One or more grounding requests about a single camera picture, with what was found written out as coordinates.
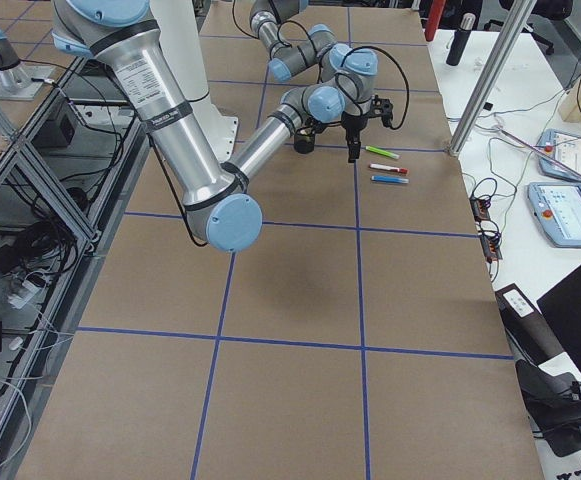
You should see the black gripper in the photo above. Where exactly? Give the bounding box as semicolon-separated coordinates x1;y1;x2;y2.
299;116;335;136
341;95;394;163

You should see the green marker pen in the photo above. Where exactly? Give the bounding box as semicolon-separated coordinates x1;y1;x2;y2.
365;145;400;160

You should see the blue marker pen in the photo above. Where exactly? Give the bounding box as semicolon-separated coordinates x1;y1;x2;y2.
371;175;409;185

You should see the red capped white marker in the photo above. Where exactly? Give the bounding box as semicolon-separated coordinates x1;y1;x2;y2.
368;163;409;175

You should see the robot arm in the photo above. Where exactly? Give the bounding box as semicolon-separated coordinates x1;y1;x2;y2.
53;0;379;252
249;1;349;124

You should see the black mesh pen cup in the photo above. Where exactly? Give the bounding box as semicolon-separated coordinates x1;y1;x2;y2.
293;131;316;155

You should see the orange black connector box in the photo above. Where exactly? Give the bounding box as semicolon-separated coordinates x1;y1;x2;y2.
469;196;491;222

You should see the red bottle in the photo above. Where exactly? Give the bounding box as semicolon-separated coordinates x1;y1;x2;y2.
424;0;446;42

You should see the black thermos bottle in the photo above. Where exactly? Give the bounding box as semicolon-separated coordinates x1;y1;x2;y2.
446;12;476;66

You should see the brown paper table cover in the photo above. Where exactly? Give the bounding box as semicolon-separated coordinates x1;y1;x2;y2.
17;6;542;479

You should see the near teach pendant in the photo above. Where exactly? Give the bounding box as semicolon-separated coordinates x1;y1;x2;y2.
526;182;581;248

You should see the teach pendant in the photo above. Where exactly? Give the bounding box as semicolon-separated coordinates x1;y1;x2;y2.
538;129;581;175
526;182;581;248

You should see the far teach pendant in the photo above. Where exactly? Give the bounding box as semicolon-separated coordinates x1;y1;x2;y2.
538;129;581;175

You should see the black power adapter box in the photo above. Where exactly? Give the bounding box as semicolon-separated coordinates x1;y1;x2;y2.
32;99;78;149

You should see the black monitor stand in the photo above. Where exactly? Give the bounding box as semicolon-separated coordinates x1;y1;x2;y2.
495;284;581;457

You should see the aluminium frame post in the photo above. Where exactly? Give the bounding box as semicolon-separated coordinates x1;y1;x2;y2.
447;0;536;157

